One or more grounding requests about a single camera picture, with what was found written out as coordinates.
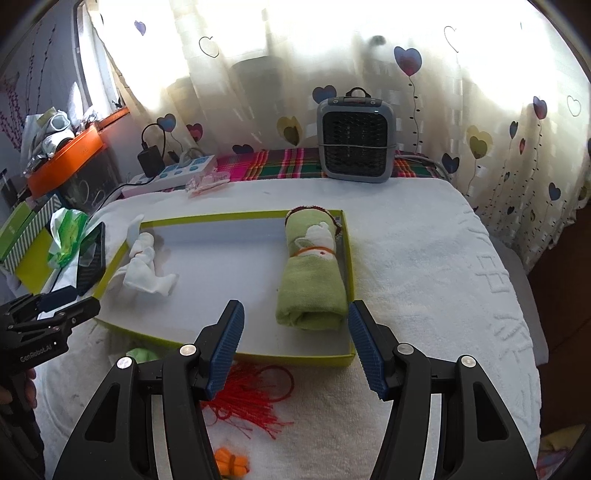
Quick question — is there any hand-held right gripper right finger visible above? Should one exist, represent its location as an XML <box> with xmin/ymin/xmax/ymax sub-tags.
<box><xmin>347</xmin><ymin>299</ymin><xmax>539</xmax><ymax>480</ymax></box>

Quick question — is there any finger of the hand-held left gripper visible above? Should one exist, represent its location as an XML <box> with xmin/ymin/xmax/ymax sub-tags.
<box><xmin>9</xmin><ymin>298</ymin><xmax>101</xmax><ymax>339</ymax></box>
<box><xmin>0</xmin><ymin>286</ymin><xmax>75</xmax><ymax>320</ymax></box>

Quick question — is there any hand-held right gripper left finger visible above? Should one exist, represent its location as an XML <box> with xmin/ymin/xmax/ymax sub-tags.
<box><xmin>52</xmin><ymin>299</ymin><xmax>245</xmax><ymax>480</ymax></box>

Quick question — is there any red string bundle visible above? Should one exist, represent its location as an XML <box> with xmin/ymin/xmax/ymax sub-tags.
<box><xmin>203</xmin><ymin>362</ymin><xmax>296</xmax><ymax>437</ymax></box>

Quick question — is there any light green cloth bundle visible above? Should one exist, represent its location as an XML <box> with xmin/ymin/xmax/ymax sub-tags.
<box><xmin>124</xmin><ymin>347</ymin><xmax>160</xmax><ymax>363</ymax></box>

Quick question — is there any yellow-green cardboard box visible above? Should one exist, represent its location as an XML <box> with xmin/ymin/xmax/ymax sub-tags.
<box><xmin>92</xmin><ymin>209</ymin><xmax>357</xmax><ymax>367</ymax></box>

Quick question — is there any person's left hand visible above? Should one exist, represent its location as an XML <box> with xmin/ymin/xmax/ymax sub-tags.
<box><xmin>22</xmin><ymin>367</ymin><xmax>38</xmax><ymax>411</ymax></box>

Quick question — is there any yellow-green box lid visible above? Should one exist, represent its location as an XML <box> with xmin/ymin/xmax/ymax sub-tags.
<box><xmin>16</xmin><ymin>228</ymin><xmax>58</xmax><ymax>284</ymax></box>

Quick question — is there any black smartphone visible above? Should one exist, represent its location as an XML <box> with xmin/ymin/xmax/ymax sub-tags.
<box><xmin>76</xmin><ymin>222</ymin><xmax>108</xmax><ymax>296</ymax></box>

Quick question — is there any green wet wipes packet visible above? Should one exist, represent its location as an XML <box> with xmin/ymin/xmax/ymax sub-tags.
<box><xmin>48</xmin><ymin>208</ymin><xmax>89</xmax><ymax>268</ymax></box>

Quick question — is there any green striped box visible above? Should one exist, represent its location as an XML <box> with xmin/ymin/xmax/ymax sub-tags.
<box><xmin>0</xmin><ymin>194</ymin><xmax>63</xmax><ymax>273</ymax></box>

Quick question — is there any white socks bundle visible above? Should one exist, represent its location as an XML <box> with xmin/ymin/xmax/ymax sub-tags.
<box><xmin>121</xmin><ymin>217</ymin><xmax>180</xmax><ymax>297</ymax></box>

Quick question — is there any rolled green towel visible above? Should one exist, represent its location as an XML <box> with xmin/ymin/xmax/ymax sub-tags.
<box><xmin>276</xmin><ymin>205</ymin><xmax>348</xmax><ymax>330</ymax></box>

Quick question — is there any dark glass panel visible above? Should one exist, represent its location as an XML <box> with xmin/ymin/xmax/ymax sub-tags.
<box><xmin>60</xmin><ymin>152</ymin><xmax>125</xmax><ymax>208</ymax></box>

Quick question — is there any orange storage box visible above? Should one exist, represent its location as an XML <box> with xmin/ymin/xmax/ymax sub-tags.
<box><xmin>25</xmin><ymin>126</ymin><xmax>106</xmax><ymax>199</ymax></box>

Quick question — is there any black charger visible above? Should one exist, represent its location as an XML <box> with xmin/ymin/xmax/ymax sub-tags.
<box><xmin>137</xmin><ymin>147</ymin><xmax>166</xmax><ymax>178</ymax></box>

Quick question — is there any white clutter pile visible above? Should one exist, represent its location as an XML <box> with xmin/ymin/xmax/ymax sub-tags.
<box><xmin>25</xmin><ymin>107</ymin><xmax>100</xmax><ymax>160</ymax></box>

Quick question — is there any pink toothbrush packet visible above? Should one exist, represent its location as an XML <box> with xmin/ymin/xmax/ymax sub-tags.
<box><xmin>186</xmin><ymin>170</ymin><xmax>232</xmax><ymax>198</ymax></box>

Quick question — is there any white blue power strip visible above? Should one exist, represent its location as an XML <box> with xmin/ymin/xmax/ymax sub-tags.
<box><xmin>124</xmin><ymin>154</ymin><xmax>218</xmax><ymax>195</ymax></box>

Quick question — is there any orange window ledge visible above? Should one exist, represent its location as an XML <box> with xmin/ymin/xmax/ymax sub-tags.
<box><xmin>99</xmin><ymin>107</ymin><xmax>129</xmax><ymax>127</ymax></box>

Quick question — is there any colourful plaid cloth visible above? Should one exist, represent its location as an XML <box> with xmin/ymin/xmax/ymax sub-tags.
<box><xmin>217</xmin><ymin>148</ymin><xmax>444</xmax><ymax>183</ymax></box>

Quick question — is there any wooden wardrobe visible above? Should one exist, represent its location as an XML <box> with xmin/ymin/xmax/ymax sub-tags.
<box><xmin>526</xmin><ymin>203</ymin><xmax>591</xmax><ymax>435</ymax></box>

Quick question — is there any yellow cloth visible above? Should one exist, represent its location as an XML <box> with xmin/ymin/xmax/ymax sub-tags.
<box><xmin>539</xmin><ymin>422</ymin><xmax>589</xmax><ymax>462</ymax></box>

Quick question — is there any grey desktop heater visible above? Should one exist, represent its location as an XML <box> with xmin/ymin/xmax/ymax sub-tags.
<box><xmin>316</xmin><ymin>88</ymin><xmax>399</xmax><ymax>184</ymax></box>

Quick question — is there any heart print curtain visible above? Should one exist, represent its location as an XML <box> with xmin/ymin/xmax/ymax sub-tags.
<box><xmin>92</xmin><ymin>0</ymin><xmax>591</xmax><ymax>273</ymax></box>

